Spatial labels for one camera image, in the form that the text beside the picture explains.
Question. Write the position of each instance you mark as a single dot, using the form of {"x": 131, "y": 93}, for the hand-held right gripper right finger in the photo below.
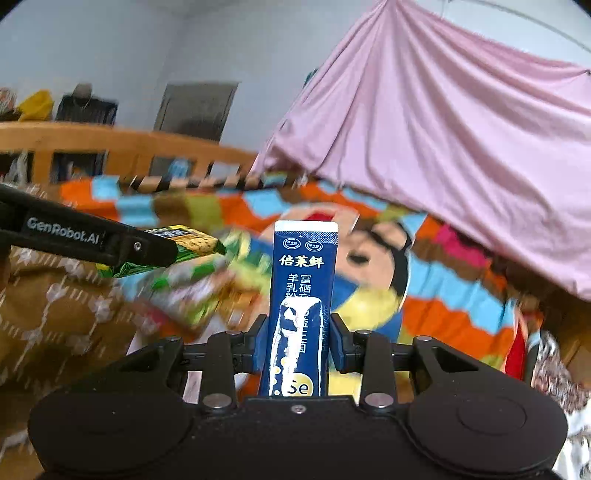
{"x": 340, "y": 346}

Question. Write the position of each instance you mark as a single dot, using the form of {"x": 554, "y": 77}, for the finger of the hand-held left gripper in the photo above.
{"x": 147, "y": 250}

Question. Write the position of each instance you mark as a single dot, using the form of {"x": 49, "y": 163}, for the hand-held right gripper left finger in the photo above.
{"x": 259, "y": 344}

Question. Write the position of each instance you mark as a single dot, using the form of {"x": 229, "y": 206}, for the green cracker packet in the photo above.
{"x": 198, "y": 244}

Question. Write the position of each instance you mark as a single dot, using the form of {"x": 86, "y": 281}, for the colourful drawing box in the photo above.
{"x": 203, "y": 295}

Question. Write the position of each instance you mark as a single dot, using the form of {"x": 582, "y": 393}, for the blue stick packet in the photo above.
{"x": 300, "y": 277}

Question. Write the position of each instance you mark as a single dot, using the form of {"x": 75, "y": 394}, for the striped patterned cloth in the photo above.
{"x": 207, "y": 182}

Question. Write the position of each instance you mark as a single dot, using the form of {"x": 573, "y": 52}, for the yellow bag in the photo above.
{"x": 37, "y": 105}

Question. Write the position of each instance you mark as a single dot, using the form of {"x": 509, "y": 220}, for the black plastic crate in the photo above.
{"x": 87, "y": 110}

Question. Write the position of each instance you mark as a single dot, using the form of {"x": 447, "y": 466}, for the cartoon printed blanket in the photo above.
{"x": 461, "y": 300}

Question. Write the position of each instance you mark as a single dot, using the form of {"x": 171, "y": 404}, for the brown hat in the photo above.
{"x": 83, "y": 91}

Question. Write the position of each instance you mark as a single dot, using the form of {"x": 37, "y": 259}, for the silver floral cloth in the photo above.
{"x": 563, "y": 392}

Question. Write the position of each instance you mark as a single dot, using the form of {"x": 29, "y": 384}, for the pink hanging sheet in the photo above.
{"x": 438, "y": 138}

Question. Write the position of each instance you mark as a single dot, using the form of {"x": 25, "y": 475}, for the wooden bed rail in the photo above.
{"x": 115, "y": 143}

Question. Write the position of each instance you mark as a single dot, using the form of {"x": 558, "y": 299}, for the wooden bed frame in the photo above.
{"x": 570, "y": 323}

